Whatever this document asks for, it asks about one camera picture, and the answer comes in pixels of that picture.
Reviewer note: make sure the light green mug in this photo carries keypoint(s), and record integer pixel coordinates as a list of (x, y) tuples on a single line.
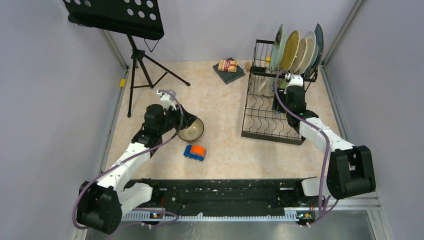
[(282, 84)]

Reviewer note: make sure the cream floral ceramic plate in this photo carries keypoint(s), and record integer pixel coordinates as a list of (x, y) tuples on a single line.
[(301, 51)]

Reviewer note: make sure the light green round plate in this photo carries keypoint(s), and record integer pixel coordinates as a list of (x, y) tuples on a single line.
[(278, 48)]

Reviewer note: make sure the brown speckled cream bowl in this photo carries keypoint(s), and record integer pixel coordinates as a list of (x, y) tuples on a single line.
[(193, 132)]

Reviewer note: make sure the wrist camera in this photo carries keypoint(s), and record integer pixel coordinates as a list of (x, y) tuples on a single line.
[(293, 80), (167, 100)]

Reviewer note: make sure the black wire dish rack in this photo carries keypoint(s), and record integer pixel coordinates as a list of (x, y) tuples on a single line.
[(263, 118)]

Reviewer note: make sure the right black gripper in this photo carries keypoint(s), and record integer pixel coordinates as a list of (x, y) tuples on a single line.
[(276, 107)]

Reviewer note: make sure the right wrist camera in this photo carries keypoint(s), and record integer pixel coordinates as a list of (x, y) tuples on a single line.
[(293, 80)]

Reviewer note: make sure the yellow-rimmed patterned plate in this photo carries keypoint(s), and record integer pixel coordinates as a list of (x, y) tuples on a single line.
[(290, 50)]

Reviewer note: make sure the black music stand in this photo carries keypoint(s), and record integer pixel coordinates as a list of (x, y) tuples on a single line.
[(133, 18)]

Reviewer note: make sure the beige mug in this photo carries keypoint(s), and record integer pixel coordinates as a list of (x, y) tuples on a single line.
[(266, 87)]

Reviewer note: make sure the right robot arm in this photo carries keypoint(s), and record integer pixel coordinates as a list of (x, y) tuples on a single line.
[(348, 169)]

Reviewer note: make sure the blue orange toy car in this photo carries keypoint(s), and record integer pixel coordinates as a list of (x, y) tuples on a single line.
[(195, 152)]

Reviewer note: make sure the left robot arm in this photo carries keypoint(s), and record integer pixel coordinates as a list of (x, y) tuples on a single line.
[(122, 169)]

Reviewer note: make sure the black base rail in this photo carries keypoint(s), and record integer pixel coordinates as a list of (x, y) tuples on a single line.
[(199, 200)]

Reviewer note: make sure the small wooden block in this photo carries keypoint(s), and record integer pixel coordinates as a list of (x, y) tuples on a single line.
[(247, 66)]

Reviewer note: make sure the wooden blocks stack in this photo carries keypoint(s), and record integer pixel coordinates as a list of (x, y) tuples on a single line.
[(227, 65)]

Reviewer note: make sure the teal square plate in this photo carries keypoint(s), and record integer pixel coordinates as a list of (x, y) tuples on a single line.
[(319, 49)]

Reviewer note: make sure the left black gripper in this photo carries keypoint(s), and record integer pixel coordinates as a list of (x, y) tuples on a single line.
[(188, 118)]

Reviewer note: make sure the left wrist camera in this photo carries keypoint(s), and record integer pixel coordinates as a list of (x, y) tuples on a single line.
[(167, 100)]

